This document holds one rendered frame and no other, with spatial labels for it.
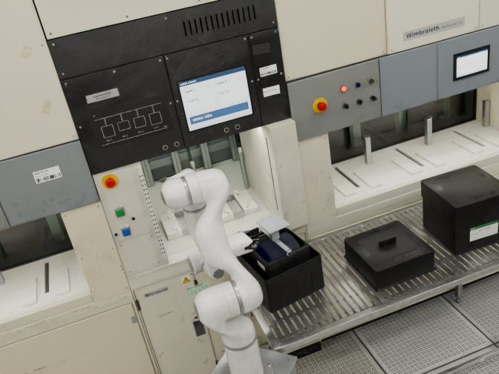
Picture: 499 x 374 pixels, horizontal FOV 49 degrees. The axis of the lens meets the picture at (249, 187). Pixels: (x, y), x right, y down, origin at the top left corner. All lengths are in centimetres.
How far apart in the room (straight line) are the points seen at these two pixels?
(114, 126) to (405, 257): 131
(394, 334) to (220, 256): 170
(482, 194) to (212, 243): 126
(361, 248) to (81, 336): 134
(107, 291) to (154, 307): 25
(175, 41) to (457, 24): 130
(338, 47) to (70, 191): 128
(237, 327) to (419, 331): 161
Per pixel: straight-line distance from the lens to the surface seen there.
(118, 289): 261
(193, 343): 289
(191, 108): 229
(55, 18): 216
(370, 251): 246
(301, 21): 238
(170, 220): 285
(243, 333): 193
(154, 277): 261
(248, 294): 184
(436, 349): 324
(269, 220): 232
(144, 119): 227
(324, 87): 247
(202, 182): 181
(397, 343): 326
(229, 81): 231
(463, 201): 250
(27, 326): 269
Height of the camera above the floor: 231
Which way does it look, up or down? 28 degrees down
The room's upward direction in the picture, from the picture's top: 11 degrees counter-clockwise
